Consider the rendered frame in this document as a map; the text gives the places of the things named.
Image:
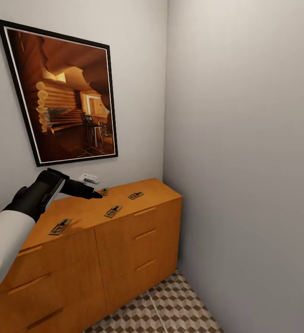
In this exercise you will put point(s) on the picture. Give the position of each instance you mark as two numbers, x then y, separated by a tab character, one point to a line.
64	86

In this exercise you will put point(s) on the mousetrap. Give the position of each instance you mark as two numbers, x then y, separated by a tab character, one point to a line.
104	191
113	211
135	195
60	227

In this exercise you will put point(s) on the cabinet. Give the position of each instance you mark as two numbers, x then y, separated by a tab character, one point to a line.
64	283

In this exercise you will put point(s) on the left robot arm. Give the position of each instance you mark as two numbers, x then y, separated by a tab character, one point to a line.
19	218

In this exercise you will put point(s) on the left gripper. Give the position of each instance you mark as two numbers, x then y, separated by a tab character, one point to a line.
81	190

